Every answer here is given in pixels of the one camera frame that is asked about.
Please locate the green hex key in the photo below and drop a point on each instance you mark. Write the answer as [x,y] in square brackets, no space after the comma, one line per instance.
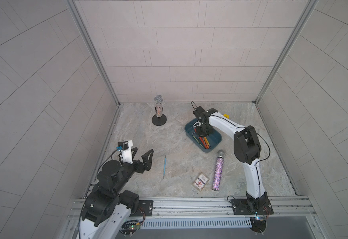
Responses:
[196,139]

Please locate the small card packet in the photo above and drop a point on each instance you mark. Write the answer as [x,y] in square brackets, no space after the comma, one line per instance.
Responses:
[200,182]

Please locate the teal storage box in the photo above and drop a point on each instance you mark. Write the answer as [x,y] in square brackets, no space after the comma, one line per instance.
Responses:
[213,139]

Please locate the blue hex key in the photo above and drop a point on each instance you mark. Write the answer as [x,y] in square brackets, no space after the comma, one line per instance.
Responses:
[165,163]

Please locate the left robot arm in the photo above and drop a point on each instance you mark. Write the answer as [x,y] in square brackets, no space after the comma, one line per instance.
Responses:
[107,209]

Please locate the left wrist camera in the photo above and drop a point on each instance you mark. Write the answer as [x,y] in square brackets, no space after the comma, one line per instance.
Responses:
[125,149]

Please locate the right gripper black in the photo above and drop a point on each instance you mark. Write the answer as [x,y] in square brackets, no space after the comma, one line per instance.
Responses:
[204,129]

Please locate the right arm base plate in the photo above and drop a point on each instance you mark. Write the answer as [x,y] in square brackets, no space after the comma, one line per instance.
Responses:
[250,206]

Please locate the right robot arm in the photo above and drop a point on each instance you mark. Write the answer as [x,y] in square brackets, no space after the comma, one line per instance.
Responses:
[246,147]

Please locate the right controller board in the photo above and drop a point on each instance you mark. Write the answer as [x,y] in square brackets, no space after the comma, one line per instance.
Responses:
[258,224]

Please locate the orange hex key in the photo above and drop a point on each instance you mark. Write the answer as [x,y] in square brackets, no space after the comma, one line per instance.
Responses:
[201,138]

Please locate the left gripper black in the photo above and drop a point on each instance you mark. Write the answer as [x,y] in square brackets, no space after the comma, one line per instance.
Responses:
[146,165]

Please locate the left controller board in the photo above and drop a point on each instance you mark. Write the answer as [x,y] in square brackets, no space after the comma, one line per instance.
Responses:
[130,227]

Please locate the purple glitter microphone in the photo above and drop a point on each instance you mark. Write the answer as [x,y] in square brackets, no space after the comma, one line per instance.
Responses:
[218,170]

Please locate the aluminium front rail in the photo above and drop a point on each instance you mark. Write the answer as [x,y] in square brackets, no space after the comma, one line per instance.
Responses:
[221,207]

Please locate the controller board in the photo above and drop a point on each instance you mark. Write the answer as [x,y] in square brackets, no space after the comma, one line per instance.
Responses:
[130,227]
[258,224]

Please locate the microphone on black stand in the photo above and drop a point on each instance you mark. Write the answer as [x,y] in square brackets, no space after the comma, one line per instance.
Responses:
[159,118]

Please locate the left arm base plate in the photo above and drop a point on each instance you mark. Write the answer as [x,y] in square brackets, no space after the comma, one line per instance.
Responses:
[145,208]

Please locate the red hex key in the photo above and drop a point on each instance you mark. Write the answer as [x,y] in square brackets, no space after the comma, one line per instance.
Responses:
[195,130]

